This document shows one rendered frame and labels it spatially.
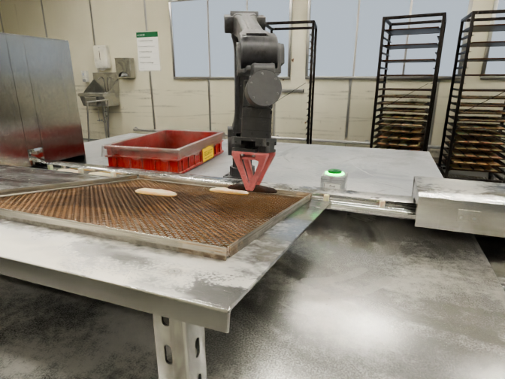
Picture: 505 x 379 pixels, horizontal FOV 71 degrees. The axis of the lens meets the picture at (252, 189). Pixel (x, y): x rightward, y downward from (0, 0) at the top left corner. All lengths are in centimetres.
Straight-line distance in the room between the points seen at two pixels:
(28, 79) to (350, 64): 442
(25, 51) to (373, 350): 136
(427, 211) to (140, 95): 612
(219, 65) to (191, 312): 563
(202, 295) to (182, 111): 595
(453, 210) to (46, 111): 134
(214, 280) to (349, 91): 505
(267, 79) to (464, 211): 51
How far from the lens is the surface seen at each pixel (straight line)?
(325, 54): 538
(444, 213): 87
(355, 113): 534
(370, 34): 533
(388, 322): 59
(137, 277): 35
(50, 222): 54
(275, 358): 50
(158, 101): 648
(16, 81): 146
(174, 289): 33
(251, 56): 67
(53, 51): 157
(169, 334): 39
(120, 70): 674
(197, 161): 147
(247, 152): 64
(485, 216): 89
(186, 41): 615
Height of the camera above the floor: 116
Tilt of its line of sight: 17 degrees down
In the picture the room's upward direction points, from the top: straight up
